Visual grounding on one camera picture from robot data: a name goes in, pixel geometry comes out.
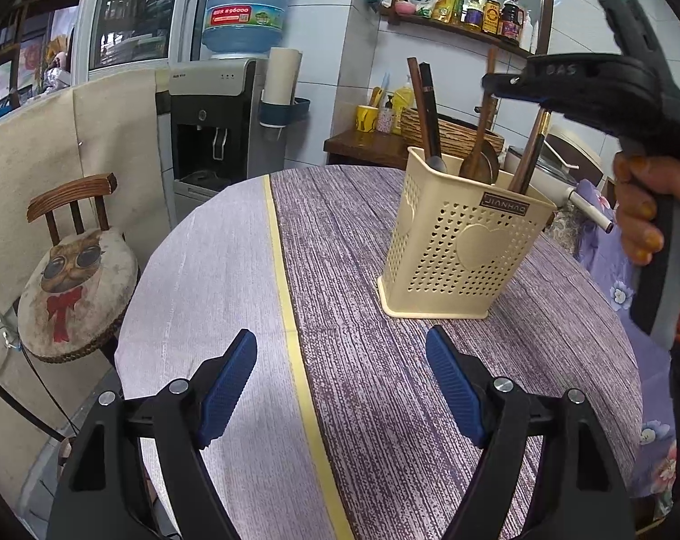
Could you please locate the person's right hand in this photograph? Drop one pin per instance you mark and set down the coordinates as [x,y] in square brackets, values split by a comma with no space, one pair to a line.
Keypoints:
[646,208]

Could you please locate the brown wooden chopstick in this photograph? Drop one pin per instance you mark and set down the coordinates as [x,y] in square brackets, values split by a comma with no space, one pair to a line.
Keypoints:
[490,62]
[536,146]
[418,107]

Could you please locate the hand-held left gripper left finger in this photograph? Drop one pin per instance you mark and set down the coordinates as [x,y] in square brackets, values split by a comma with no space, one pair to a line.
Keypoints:
[227,388]

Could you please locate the toothbrushes in cup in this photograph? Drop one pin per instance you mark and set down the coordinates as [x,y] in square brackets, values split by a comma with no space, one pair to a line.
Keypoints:
[380,90]

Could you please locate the yellow seasoning packet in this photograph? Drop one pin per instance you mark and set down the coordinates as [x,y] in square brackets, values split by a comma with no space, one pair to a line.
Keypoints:
[442,5]

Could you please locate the purple woven tablecloth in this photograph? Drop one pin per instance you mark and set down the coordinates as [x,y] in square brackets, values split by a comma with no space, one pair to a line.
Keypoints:
[373,292]

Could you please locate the purple floral cloth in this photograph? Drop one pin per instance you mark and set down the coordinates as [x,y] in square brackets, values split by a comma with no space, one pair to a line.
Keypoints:
[610,270]

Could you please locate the white lidded frying pan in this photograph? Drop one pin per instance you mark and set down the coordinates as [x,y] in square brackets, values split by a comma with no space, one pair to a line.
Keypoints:
[590,211]

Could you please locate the white tablecloth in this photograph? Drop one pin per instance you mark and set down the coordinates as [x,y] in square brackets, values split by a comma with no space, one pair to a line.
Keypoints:
[216,270]

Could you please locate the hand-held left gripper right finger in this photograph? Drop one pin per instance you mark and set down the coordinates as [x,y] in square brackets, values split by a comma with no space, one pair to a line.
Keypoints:
[455,388]

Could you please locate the dark soy sauce bottle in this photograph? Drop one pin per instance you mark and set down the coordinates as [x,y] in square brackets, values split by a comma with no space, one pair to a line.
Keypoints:
[511,21]

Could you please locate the purple label bottle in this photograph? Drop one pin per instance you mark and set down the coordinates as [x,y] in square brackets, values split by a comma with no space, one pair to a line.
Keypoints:
[473,11]

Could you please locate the black boom stand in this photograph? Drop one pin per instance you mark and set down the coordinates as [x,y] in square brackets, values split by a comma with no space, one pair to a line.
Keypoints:
[25,405]

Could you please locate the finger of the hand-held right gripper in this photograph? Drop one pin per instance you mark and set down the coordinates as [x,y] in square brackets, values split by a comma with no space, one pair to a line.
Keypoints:
[506,84]

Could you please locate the paper towel roll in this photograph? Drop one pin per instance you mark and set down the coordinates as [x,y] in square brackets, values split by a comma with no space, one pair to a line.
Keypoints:
[283,76]

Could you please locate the cream plastic utensil holder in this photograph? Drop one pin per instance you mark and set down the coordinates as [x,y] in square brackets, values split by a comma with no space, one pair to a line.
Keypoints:
[446,247]

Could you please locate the wicker wash basin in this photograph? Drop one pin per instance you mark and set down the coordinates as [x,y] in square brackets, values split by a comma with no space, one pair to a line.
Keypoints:
[458,132]

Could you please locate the brown white rice cooker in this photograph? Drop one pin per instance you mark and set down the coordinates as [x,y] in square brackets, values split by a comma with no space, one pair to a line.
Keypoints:
[581,146]

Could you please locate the white bottle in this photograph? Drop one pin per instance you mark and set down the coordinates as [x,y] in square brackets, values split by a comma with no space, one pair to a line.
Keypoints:
[526,34]

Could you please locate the yellow label bottle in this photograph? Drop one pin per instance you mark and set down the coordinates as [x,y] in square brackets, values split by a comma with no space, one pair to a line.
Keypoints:
[490,16]

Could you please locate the dark wooden counter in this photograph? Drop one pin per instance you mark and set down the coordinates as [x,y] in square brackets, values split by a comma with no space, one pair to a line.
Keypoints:
[362,149]

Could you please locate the green bottle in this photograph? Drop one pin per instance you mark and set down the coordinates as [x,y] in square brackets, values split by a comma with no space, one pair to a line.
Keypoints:
[459,5]

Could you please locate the cluttered storage shelf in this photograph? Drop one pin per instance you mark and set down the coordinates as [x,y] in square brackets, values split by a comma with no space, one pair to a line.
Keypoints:
[30,39]

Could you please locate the wooden framed mirror shelf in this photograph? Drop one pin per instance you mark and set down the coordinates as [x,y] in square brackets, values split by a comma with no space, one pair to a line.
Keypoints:
[548,11]

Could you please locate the yellow soap dispenser bottle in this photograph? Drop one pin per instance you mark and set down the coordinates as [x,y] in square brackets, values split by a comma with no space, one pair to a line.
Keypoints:
[403,102]

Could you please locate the blue water bottle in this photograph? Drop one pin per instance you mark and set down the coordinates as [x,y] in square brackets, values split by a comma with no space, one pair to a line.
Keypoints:
[250,5]

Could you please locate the beige cloth cover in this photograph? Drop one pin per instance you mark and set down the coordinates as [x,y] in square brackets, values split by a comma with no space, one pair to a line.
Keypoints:
[25,169]

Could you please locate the small dotted bottle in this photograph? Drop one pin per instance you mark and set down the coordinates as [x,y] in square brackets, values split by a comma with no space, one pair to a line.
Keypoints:
[386,118]

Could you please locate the grey water dispenser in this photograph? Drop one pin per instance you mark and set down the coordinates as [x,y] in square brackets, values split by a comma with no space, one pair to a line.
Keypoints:
[216,124]

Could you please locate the yellow cup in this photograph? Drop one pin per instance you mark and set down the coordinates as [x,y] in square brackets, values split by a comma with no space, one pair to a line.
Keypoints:
[368,119]

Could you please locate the aluminium framed window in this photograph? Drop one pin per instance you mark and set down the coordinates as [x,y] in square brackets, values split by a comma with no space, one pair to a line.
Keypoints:
[137,11]

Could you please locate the blue-grey roll holder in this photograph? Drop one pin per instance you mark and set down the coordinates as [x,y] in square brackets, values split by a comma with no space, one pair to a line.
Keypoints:
[283,112]

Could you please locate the white power adapter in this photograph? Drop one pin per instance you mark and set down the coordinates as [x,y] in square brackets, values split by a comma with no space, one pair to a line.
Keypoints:
[5,332]

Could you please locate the round cat print cushion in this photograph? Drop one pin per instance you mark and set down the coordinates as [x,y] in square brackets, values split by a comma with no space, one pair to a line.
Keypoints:
[78,292]

